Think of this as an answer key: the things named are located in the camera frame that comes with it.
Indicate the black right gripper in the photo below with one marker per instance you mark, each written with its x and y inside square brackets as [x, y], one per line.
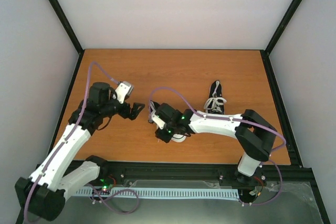
[165, 137]

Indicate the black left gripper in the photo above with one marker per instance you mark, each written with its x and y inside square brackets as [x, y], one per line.
[134, 114]

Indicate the white shoelace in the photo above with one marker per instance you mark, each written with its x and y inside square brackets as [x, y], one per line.
[215, 103]

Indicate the black canvas sneaker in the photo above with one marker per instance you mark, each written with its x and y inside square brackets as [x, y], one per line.
[216, 98]
[168, 135]

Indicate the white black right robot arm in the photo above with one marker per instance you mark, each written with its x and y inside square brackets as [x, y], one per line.
[255, 135]

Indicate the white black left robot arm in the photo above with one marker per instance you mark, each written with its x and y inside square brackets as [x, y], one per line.
[45, 192]

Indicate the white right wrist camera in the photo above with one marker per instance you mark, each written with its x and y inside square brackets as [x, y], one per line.
[157, 120]

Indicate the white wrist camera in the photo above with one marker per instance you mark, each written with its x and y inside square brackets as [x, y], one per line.
[157, 120]
[123, 91]

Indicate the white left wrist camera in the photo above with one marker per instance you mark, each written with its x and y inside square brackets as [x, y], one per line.
[123, 91]

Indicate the light blue slotted cable duct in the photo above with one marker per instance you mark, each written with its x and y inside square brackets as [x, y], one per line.
[171, 193]

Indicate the black aluminium frame rail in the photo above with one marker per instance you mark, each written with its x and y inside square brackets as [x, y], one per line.
[121, 171]

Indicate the black left corner frame post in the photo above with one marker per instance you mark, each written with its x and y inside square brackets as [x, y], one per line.
[66, 25]

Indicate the black corner frame post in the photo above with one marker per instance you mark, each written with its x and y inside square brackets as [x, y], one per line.
[66, 25]
[282, 25]

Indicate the black right corner frame post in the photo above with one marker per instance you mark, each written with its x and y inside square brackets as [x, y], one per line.
[282, 25]

